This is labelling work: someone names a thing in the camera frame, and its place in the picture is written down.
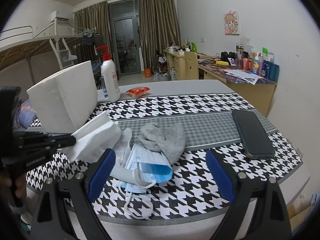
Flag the blue plaid quilt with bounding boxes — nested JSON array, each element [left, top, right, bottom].
[[13, 99, 37, 129]]

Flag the wooden smiley chair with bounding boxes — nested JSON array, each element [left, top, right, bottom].
[[184, 51, 199, 80]]

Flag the orange bag on floor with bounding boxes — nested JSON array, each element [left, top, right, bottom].
[[144, 68, 152, 77]]

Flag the black smartphone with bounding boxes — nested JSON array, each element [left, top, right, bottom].
[[232, 110, 276, 159]]

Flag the white styrofoam box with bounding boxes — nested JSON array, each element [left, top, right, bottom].
[[27, 61, 98, 133]]

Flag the white pump bottle red cap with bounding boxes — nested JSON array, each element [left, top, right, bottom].
[[96, 45, 120, 102]]

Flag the houndstooth table mat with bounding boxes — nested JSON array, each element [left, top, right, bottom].
[[27, 93, 303, 222]]

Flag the anime girl wall picture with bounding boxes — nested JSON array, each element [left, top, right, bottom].
[[223, 11, 240, 35]]

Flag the right brown curtain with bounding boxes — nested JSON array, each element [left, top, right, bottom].
[[138, 0, 181, 69]]

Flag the glass balcony door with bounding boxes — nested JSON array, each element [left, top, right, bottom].
[[109, 0, 143, 76]]

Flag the brown curtain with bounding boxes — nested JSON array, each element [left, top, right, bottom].
[[138, 0, 181, 69], [74, 2, 112, 62]]

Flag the white papers on desk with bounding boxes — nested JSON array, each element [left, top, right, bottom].
[[224, 69, 261, 85]]

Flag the white metal bunk bed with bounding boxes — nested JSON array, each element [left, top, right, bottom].
[[1, 21, 82, 81]]

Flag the red snack packet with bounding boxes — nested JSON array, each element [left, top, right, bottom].
[[126, 87, 150, 98]]

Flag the grey sock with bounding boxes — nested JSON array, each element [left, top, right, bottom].
[[138, 122, 186, 165]]

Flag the white air conditioner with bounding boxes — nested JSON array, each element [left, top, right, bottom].
[[51, 10, 70, 22]]

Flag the white tissue paper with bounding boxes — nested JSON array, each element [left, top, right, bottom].
[[62, 111, 132, 180]]

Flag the blue bottle on desk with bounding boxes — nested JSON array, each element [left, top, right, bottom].
[[267, 62, 280, 83]]

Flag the white ladder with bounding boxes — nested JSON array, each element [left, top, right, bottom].
[[49, 37, 78, 70]]

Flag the wooden desk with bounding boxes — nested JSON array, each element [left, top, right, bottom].
[[163, 50, 277, 116]]

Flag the left brown curtain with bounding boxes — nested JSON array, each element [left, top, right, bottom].
[[74, 2, 112, 62]]

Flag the person's left hand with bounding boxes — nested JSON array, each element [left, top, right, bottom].
[[0, 172, 27, 207]]

